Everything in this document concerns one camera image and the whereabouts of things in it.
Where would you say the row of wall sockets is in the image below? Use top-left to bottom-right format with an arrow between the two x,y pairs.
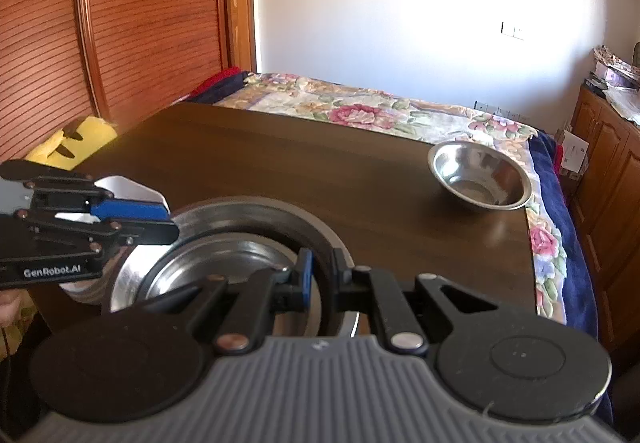
473,100 -> 529,120

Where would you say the white rectangular plate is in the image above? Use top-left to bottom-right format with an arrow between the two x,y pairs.
60,176 -> 167,305

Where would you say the wooden headboard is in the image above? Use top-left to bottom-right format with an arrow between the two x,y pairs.
0,0 -> 257,165

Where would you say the red cloth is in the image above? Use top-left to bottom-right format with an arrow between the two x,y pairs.
191,66 -> 242,97

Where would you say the small steel bowl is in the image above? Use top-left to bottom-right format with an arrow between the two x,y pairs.
428,141 -> 532,211

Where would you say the yellow plush toy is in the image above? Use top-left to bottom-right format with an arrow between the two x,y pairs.
24,116 -> 117,170

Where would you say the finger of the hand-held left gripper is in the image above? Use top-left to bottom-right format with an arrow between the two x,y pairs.
0,160 -> 170,222
14,212 -> 180,258

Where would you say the floral blanket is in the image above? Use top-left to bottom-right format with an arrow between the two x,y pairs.
214,72 -> 569,325

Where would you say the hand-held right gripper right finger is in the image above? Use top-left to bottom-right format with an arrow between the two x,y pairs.
330,247 -> 499,356

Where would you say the wooden cabinet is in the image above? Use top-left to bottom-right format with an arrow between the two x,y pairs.
564,83 -> 640,356

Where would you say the person's left hand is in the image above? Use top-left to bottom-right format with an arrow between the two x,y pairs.
0,290 -> 23,327

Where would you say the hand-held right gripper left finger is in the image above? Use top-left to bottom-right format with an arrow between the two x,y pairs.
136,247 -> 315,356

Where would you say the white paper envelope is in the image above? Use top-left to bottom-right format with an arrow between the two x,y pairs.
555,123 -> 592,175

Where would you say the large steel bowl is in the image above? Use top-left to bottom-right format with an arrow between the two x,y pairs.
101,196 -> 362,340

